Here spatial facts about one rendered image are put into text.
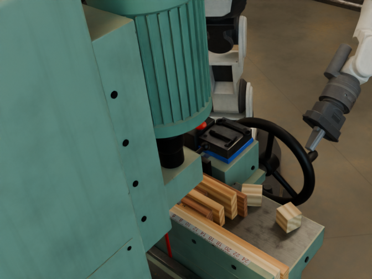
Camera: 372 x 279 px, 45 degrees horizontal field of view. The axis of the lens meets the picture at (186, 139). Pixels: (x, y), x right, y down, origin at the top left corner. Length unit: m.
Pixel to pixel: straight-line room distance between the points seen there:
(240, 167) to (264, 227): 0.16
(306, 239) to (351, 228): 1.23
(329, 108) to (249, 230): 0.41
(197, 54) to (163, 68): 0.06
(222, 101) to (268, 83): 1.33
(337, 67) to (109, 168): 0.80
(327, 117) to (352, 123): 1.57
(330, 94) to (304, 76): 1.95
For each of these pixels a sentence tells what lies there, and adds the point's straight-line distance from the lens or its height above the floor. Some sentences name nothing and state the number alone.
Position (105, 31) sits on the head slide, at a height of 1.42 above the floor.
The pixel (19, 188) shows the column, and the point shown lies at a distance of 0.53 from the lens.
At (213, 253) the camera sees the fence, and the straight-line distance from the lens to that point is 0.91.
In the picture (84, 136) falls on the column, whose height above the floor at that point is 1.34.
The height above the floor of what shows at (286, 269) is 0.94.
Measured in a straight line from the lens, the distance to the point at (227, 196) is 0.95.
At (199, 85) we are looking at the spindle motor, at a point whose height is 1.27.
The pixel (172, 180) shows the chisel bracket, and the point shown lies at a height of 1.07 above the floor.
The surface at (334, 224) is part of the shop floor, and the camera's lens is 2.20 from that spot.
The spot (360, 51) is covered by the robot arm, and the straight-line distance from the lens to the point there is 1.26.
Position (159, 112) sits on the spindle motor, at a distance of 0.71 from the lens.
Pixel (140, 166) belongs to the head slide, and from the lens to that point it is 0.71.
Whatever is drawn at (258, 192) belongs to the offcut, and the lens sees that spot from 1.00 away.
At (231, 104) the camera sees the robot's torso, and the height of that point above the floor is 0.63.
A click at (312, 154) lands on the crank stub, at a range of 1.21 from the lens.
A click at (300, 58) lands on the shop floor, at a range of 3.38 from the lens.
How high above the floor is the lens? 1.66
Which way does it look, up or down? 39 degrees down
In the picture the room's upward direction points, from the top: 7 degrees counter-clockwise
